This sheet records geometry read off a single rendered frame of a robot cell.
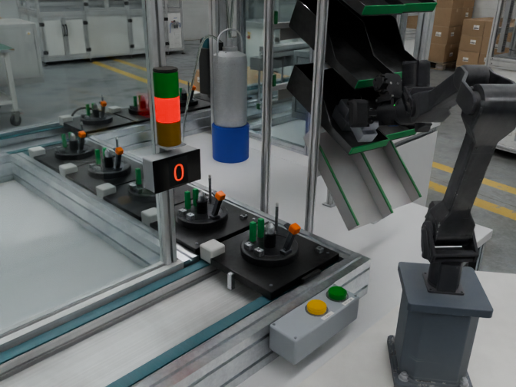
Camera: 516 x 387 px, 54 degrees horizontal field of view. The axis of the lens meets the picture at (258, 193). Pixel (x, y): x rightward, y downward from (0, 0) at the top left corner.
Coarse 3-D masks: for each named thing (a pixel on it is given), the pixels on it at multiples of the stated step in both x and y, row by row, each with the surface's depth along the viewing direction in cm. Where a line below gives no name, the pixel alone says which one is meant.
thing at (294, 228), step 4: (284, 224) 116; (288, 224) 116; (292, 224) 114; (296, 224) 115; (288, 228) 115; (292, 228) 114; (296, 228) 114; (300, 228) 114; (292, 232) 114; (296, 232) 114; (288, 236) 116; (292, 236) 115; (288, 240) 116; (292, 240) 116; (284, 244) 118; (288, 244) 117; (284, 248) 118; (288, 248) 118
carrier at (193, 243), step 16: (208, 176) 141; (176, 208) 145; (192, 208) 141; (208, 208) 141; (224, 208) 141; (176, 224) 136; (192, 224) 133; (208, 224) 133; (224, 224) 136; (240, 224) 136; (176, 240) 129; (192, 240) 128; (208, 240) 128
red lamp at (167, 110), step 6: (156, 102) 102; (162, 102) 101; (168, 102) 101; (174, 102) 102; (156, 108) 102; (162, 108) 101; (168, 108) 101; (174, 108) 102; (156, 114) 103; (162, 114) 102; (168, 114) 102; (174, 114) 102; (156, 120) 104; (162, 120) 102; (168, 120) 102; (174, 120) 103
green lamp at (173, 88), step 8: (176, 72) 100; (160, 80) 99; (168, 80) 99; (176, 80) 100; (160, 88) 100; (168, 88) 100; (176, 88) 101; (160, 96) 100; (168, 96) 100; (176, 96) 101
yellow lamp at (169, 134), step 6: (162, 126) 103; (168, 126) 103; (174, 126) 103; (162, 132) 103; (168, 132) 103; (174, 132) 104; (180, 132) 106; (162, 138) 104; (168, 138) 104; (174, 138) 104; (180, 138) 106; (162, 144) 105; (168, 144) 104; (174, 144) 105
